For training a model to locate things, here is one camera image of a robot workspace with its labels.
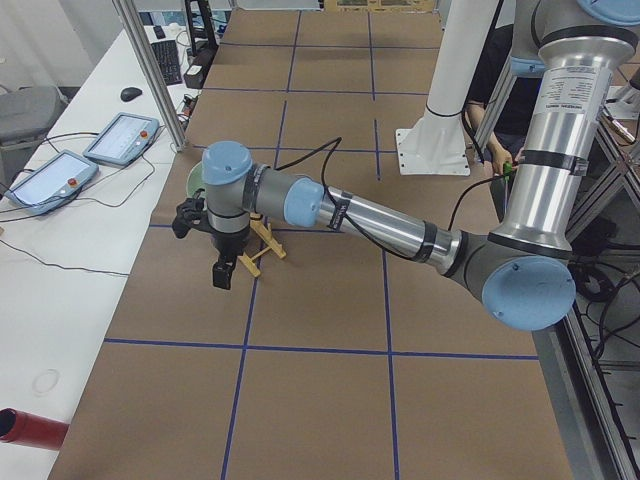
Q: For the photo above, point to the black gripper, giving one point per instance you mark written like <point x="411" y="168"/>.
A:
<point x="228" y="244"/>

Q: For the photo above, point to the light green plate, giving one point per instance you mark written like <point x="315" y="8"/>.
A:
<point x="195" y="185"/>

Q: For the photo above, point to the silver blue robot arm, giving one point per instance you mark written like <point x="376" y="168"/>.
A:
<point x="519" y="270"/>

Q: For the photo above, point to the wooden dish rack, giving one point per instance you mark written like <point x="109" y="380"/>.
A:
<point x="269" y="244"/>

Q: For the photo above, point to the far teach pendant tablet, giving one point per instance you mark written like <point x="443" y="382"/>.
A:
<point x="123" y="140"/>

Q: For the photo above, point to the teach pendant tablet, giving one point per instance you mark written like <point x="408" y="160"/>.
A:
<point x="123" y="140"/>
<point x="52" y="184"/>

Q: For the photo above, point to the near teach pendant tablet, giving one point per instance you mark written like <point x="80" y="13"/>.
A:
<point x="52" y="184"/>

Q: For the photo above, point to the black computer mouse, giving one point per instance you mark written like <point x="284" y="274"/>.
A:
<point x="130" y="93"/>

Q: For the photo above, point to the black keyboard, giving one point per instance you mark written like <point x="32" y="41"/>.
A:
<point x="166" y="54"/>

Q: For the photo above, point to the grey office chair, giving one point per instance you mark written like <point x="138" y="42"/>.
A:
<point x="29" y="113"/>

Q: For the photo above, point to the red cylinder tube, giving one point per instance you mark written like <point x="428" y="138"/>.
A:
<point x="26" y="429"/>

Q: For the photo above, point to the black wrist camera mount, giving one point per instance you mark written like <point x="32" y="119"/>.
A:
<point x="190" y="215"/>

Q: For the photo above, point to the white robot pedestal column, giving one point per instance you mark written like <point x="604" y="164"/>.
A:
<point x="435" y="145"/>

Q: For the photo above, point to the aluminium frame post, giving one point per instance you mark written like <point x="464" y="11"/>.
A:
<point x="134" y="29"/>

